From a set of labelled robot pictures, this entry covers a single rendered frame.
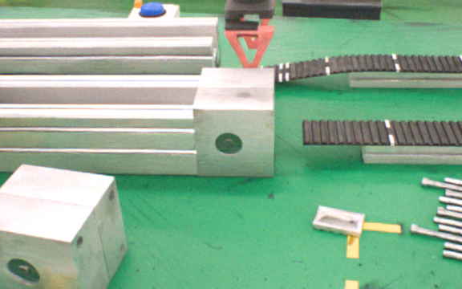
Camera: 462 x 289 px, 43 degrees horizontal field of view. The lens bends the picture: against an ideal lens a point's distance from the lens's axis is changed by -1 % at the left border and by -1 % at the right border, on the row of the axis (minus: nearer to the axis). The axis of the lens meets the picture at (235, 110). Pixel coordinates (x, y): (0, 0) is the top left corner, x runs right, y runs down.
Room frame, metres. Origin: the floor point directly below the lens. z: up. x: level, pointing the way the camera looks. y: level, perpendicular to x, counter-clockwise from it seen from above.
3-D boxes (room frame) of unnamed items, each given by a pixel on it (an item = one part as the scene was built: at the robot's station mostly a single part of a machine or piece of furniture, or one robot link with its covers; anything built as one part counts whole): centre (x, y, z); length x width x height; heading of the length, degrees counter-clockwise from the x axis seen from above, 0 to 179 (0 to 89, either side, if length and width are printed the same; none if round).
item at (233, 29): (0.77, -0.03, 0.86); 0.07 x 0.07 x 0.09; 84
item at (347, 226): (0.47, -0.10, 0.78); 0.05 x 0.03 x 0.01; 69
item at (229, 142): (0.62, 0.00, 0.83); 0.12 x 0.09 x 0.10; 175
